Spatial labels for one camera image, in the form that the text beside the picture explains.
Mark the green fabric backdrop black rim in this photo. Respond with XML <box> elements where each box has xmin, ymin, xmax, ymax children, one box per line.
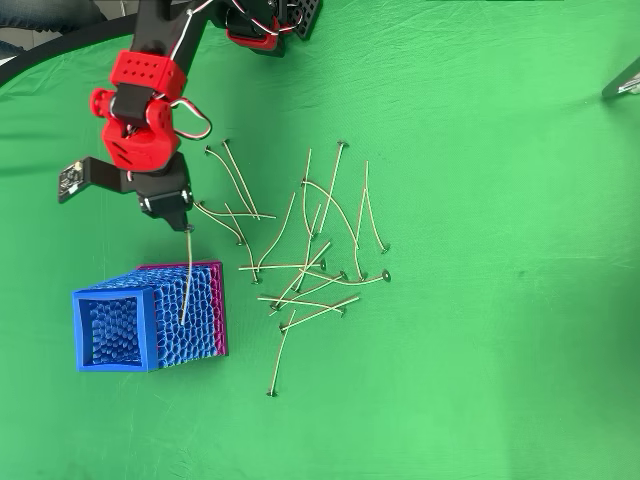
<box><xmin>0</xmin><ymin>0</ymin><xmax>640</xmax><ymax>480</ymax></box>

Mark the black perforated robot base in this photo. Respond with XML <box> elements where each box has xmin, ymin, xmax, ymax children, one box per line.
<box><xmin>287</xmin><ymin>0</ymin><xmax>324</xmax><ymax>42</ymax></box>

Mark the white forearm servo cable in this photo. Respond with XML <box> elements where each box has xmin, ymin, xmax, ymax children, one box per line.
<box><xmin>167</xmin><ymin>0</ymin><xmax>224</xmax><ymax>60</ymax></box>

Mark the wrist camera board with bracket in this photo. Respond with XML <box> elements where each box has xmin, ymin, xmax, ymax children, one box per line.
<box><xmin>57</xmin><ymin>156</ymin><xmax>126</xmax><ymax>204</ymax></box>

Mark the red white base servo cable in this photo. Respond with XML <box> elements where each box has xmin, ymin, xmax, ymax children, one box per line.
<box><xmin>225</xmin><ymin>0</ymin><xmax>301</xmax><ymax>37</ymax></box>

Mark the silver metal stand leg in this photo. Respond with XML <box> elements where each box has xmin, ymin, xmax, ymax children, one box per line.
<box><xmin>601</xmin><ymin>56</ymin><xmax>640</xmax><ymax>101</ymax></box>

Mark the red white wrist servo cable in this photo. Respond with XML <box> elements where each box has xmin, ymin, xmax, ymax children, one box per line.
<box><xmin>167</xmin><ymin>97</ymin><xmax>213</xmax><ymax>143</ymax></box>

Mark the blue and pink lattice box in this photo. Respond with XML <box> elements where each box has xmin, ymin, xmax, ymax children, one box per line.
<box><xmin>71</xmin><ymin>259</ymin><xmax>230</xmax><ymax>374</ymax></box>

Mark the candle wick with metal base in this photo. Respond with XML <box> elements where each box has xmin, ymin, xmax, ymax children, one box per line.
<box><xmin>192</xmin><ymin>201</ymin><xmax>245</xmax><ymax>248</ymax></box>
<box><xmin>278</xmin><ymin>295</ymin><xmax>361</xmax><ymax>334</ymax></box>
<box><xmin>317</xmin><ymin>141</ymin><xmax>347</xmax><ymax>235</ymax></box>
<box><xmin>197</xmin><ymin>199</ymin><xmax>278</xmax><ymax>221</ymax></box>
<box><xmin>254</xmin><ymin>193</ymin><xmax>297</xmax><ymax>275</ymax></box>
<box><xmin>300</xmin><ymin>178</ymin><xmax>360</xmax><ymax>254</ymax></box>
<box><xmin>221</xmin><ymin>139</ymin><xmax>261</xmax><ymax>221</ymax></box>
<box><xmin>266</xmin><ymin>309</ymin><xmax>297</xmax><ymax>398</ymax></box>
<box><xmin>256</xmin><ymin>296</ymin><xmax>347</xmax><ymax>319</ymax></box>
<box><xmin>269</xmin><ymin>270</ymin><xmax>348</xmax><ymax>309</ymax></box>
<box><xmin>298</xmin><ymin>268</ymin><xmax>391</xmax><ymax>287</ymax></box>
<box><xmin>293</xmin><ymin>202</ymin><xmax>322</xmax><ymax>294</ymax></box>
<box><xmin>224</xmin><ymin>201</ymin><xmax>261</xmax><ymax>286</ymax></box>
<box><xmin>178</xmin><ymin>224</ymin><xmax>196</xmax><ymax>325</ymax></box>
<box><xmin>237</xmin><ymin>258</ymin><xmax>328</xmax><ymax>272</ymax></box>
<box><xmin>203</xmin><ymin>145</ymin><xmax>256</xmax><ymax>219</ymax></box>
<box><xmin>269</xmin><ymin>242</ymin><xmax>333</xmax><ymax>317</ymax></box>
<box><xmin>365</xmin><ymin>159</ymin><xmax>391</xmax><ymax>254</ymax></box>
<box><xmin>353</xmin><ymin>187</ymin><xmax>369</xmax><ymax>280</ymax></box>
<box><xmin>301</xmin><ymin>147</ymin><xmax>317</xmax><ymax>240</ymax></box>

